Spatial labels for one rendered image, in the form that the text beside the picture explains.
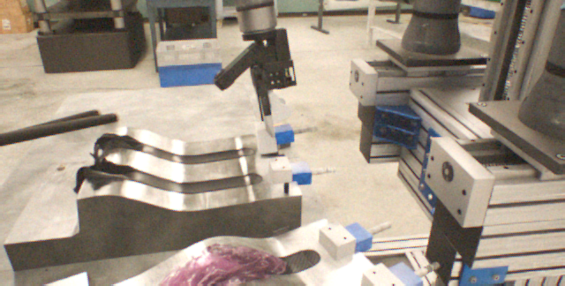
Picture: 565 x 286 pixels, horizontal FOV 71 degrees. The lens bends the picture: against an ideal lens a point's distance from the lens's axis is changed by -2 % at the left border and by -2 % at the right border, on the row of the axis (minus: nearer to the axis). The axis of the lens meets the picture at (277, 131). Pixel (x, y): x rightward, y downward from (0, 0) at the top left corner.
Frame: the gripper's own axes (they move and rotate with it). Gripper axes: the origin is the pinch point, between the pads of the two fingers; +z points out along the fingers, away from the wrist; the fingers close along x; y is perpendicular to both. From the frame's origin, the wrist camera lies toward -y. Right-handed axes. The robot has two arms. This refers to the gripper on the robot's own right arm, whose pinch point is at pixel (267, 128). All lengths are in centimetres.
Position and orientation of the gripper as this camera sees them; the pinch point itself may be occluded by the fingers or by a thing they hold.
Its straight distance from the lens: 85.0
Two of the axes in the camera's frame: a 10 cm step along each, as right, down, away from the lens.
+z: 1.6, 9.3, 3.3
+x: -1.8, -3.0, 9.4
